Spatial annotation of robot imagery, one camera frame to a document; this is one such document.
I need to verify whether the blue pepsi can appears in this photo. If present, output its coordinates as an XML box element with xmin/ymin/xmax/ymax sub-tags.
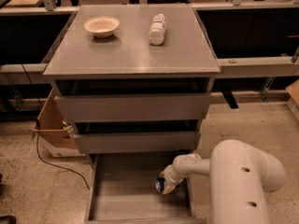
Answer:
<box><xmin>155</xmin><ymin>177</ymin><xmax>165</xmax><ymax>193</ymax></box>

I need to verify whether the grey bottom drawer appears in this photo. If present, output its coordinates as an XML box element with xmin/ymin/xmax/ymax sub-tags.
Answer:
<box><xmin>84</xmin><ymin>151</ymin><xmax>206</xmax><ymax>224</ymax></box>

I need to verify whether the grey top drawer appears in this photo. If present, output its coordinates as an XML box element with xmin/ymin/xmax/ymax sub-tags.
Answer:
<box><xmin>55</xmin><ymin>93</ymin><xmax>210</xmax><ymax>122</ymax></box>

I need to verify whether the brown cardboard box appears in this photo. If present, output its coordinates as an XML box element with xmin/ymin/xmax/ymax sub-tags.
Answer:
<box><xmin>33</xmin><ymin>90</ymin><xmax>77</xmax><ymax>150</ymax></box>

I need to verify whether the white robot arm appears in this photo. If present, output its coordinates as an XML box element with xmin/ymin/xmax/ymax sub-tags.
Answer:
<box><xmin>156</xmin><ymin>140</ymin><xmax>286</xmax><ymax>224</ymax></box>

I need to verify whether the grey drawer cabinet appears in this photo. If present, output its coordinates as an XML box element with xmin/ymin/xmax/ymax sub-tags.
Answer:
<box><xmin>42</xmin><ymin>4</ymin><xmax>221</xmax><ymax>161</ymax></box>

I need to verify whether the white paper bowl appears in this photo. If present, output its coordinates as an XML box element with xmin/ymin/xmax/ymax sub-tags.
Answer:
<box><xmin>83</xmin><ymin>16</ymin><xmax>120</xmax><ymax>38</ymax></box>

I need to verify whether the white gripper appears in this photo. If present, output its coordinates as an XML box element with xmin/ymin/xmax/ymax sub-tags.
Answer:
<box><xmin>159</xmin><ymin>165</ymin><xmax>187</xmax><ymax>195</ymax></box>

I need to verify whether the grey drawer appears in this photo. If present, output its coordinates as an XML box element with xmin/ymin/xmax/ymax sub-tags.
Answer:
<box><xmin>84</xmin><ymin>151</ymin><xmax>206</xmax><ymax>224</ymax></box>
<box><xmin>55</xmin><ymin>93</ymin><xmax>210</xmax><ymax>122</ymax></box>
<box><xmin>74</xmin><ymin>131</ymin><xmax>200</xmax><ymax>154</ymax></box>

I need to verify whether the black power cable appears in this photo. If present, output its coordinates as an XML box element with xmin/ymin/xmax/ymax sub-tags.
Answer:
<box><xmin>20</xmin><ymin>63</ymin><xmax>91</xmax><ymax>190</ymax></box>

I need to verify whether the grey middle drawer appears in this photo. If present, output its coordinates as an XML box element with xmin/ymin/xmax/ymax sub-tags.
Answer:
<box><xmin>74</xmin><ymin>131</ymin><xmax>200</xmax><ymax>154</ymax></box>

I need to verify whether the grey metal rail frame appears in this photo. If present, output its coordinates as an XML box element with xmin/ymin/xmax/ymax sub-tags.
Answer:
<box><xmin>1</xmin><ymin>2</ymin><xmax>298</xmax><ymax>85</ymax></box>

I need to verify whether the white plastic bottle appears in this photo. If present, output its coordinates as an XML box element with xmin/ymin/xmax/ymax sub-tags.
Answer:
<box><xmin>149</xmin><ymin>14</ymin><xmax>166</xmax><ymax>46</ymax></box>

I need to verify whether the black shoe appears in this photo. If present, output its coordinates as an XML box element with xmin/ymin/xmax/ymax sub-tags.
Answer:
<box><xmin>0</xmin><ymin>216</ymin><xmax>16</xmax><ymax>224</ymax></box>

